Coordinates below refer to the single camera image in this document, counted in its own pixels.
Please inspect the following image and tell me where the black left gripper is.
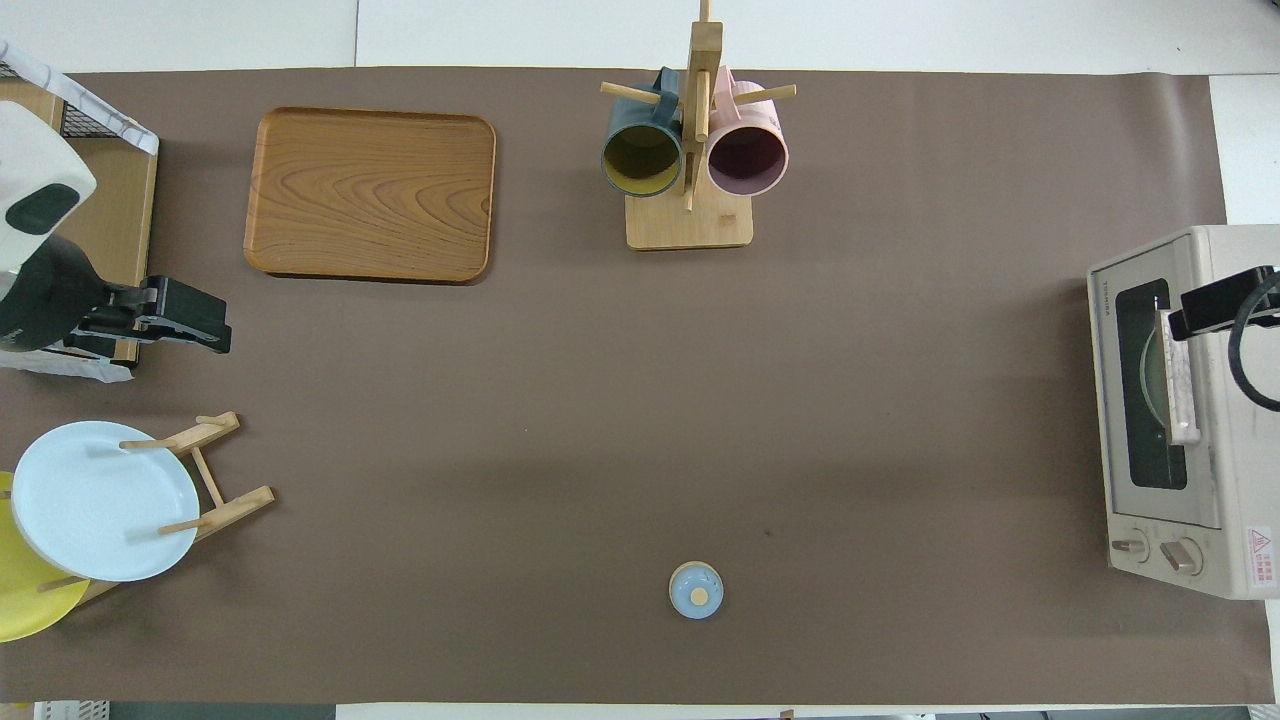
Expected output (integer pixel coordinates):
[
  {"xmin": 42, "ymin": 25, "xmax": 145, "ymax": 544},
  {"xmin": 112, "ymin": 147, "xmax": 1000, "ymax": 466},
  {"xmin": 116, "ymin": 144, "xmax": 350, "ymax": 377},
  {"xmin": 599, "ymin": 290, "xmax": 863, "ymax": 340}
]
[{"xmin": 0, "ymin": 235, "xmax": 233, "ymax": 363}]

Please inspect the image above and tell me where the pale green plate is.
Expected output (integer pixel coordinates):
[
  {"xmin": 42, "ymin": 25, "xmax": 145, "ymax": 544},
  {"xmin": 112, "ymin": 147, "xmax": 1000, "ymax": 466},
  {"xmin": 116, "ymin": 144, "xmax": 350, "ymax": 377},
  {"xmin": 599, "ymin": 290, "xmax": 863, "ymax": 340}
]
[{"xmin": 1138, "ymin": 318, "xmax": 1169, "ymax": 446}]

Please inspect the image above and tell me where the oven glass door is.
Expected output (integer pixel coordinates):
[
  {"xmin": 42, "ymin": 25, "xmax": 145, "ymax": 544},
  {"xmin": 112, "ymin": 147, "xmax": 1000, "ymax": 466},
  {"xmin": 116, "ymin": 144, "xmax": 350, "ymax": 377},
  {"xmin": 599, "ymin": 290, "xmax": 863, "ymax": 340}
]
[{"xmin": 1087, "ymin": 235, "xmax": 1225, "ymax": 531}]

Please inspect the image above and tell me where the beige toaster oven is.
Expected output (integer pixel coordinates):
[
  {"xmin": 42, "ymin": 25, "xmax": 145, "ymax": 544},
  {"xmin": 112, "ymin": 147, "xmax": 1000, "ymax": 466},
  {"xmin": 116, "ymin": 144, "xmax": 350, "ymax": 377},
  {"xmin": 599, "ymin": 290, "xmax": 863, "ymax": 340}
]
[{"xmin": 1087, "ymin": 224, "xmax": 1280, "ymax": 601}]

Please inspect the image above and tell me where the white checked cloth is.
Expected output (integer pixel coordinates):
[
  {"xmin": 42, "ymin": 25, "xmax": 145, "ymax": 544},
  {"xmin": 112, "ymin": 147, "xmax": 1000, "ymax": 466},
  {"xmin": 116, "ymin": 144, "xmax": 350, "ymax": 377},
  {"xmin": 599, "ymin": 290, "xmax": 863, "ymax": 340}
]
[
  {"xmin": 0, "ymin": 345, "xmax": 134, "ymax": 384},
  {"xmin": 0, "ymin": 38, "xmax": 161, "ymax": 157}
]

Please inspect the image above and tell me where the two-level wooden shelf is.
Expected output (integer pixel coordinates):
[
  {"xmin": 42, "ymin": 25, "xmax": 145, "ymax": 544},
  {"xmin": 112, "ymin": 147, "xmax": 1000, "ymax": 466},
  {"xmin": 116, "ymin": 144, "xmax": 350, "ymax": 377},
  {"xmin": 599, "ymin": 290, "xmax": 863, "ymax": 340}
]
[{"xmin": 0, "ymin": 78, "xmax": 159, "ymax": 363}]

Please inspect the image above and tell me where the light blue plate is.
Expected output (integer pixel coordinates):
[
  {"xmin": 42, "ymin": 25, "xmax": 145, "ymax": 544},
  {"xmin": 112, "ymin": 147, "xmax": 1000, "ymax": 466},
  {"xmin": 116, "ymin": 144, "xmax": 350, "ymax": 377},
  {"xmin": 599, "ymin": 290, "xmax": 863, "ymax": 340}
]
[{"xmin": 11, "ymin": 420, "xmax": 201, "ymax": 583}]

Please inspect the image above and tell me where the wooden plate rack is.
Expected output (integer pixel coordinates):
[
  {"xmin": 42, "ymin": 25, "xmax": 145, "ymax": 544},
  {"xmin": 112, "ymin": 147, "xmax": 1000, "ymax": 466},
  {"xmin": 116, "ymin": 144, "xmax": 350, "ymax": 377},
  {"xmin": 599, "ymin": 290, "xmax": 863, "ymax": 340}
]
[{"xmin": 38, "ymin": 411, "xmax": 276, "ymax": 609}]

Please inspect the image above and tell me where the rectangular wooden tray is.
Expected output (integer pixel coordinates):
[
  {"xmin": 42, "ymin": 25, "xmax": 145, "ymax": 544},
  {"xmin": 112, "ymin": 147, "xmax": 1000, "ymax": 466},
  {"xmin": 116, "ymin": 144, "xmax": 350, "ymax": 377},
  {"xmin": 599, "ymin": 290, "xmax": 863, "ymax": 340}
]
[{"xmin": 243, "ymin": 106, "xmax": 498, "ymax": 286}]

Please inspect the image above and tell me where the yellow plate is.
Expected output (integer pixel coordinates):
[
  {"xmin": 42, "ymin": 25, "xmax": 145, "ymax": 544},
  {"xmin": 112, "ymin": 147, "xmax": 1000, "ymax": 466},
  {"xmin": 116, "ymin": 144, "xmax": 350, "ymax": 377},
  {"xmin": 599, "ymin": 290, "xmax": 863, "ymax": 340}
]
[{"xmin": 0, "ymin": 470, "xmax": 91, "ymax": 643}]

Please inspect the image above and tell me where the brown paper table mat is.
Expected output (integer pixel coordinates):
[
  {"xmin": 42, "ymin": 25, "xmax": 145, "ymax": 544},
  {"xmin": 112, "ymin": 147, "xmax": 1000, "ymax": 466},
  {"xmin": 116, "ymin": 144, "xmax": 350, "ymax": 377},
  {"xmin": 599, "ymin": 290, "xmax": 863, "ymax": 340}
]
[{"xmin": 0, "ymin": 66, "xmax": 1276, "ymax": 706}]

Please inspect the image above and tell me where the pink ribbed mug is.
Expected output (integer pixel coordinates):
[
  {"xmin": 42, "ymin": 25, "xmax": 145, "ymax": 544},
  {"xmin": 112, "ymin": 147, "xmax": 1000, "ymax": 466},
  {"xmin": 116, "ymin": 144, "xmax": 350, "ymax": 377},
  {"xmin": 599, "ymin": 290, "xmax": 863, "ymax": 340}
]
[{"xmin": 706, "ymin": 66, "xmax": 790, "ymax": 198}]

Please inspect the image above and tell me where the dark teal mug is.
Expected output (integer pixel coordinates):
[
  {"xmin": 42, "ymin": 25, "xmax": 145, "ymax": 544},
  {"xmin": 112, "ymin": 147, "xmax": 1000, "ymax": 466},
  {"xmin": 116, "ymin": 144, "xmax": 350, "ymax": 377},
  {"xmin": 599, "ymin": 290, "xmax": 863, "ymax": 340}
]
[{"xmin": 600, "ymin": 67, "xmax": 687, "ymax": 199}]

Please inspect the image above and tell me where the wooden mug tree rack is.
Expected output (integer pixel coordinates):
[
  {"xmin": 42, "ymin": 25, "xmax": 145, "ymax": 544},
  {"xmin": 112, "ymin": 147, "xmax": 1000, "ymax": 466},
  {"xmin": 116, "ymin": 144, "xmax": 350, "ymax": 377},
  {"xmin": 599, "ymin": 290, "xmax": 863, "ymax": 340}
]
[{"xmin": 600, "ymin": 0, "xmax": 798, "ymax": 251}]

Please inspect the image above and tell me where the black wire basket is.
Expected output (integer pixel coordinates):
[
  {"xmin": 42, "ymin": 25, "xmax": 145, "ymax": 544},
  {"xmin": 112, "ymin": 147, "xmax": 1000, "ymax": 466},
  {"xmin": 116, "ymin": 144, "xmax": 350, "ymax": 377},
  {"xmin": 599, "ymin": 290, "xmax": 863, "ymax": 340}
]
[{"xmin": 0, "ymin": 58, "xmax": 123, "ymax": 141}]

